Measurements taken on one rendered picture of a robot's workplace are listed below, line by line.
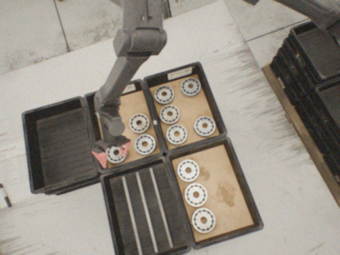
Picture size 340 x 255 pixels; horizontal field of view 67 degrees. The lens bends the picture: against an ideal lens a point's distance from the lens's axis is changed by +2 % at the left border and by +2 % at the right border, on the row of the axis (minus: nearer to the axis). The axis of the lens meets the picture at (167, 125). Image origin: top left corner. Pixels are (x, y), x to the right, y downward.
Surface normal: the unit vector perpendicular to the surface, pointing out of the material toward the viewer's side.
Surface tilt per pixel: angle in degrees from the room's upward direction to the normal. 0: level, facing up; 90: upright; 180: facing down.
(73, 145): 0
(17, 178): 0
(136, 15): 45
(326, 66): 0
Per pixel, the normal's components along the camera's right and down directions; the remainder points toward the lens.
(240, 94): -0.06, -0.30
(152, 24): 0.50, 0.19
